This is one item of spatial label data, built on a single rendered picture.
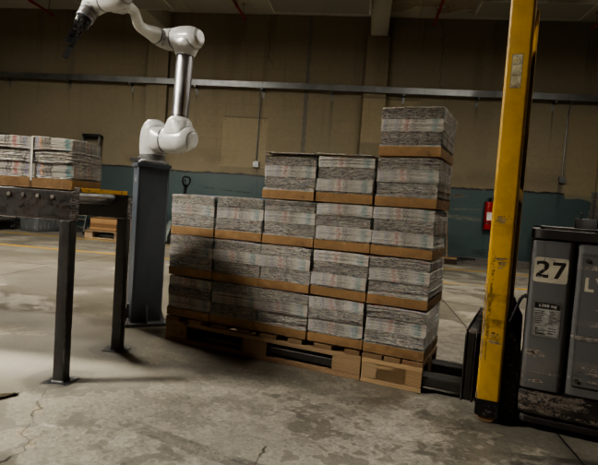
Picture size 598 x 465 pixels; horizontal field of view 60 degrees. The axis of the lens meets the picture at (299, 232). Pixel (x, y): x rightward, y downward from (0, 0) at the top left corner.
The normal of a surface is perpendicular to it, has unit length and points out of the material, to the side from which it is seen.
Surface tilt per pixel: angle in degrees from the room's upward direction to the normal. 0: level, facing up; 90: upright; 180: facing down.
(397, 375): 90
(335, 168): 90
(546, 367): 90
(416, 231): 90
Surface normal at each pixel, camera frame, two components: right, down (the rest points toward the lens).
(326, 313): -0.42, 0.01
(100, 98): -0.13, 0.04
